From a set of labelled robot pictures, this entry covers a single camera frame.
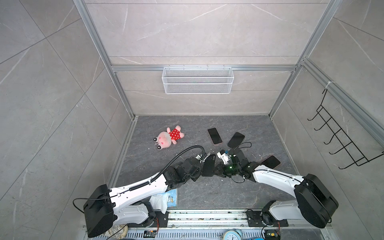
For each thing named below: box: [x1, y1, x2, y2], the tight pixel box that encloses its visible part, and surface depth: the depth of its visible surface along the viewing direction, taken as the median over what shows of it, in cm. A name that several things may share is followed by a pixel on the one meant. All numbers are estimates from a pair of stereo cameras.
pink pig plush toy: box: [153, 125, 185, 151], surface depth 101 cm
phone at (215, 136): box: [207, 127, 223, 146], surface depth 109 cm
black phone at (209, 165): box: [201, 154, 216, 177], surface depth 88 cm
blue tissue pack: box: [149, 188, 178, 215], surface depth 76 cm
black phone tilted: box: [227, 132, 245, 149], surface depth 107 cm
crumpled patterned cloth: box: [103, 224, 129, 240], surface depth 69 cm
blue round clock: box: [223, 229, 243, 240], surface depth 67 cm
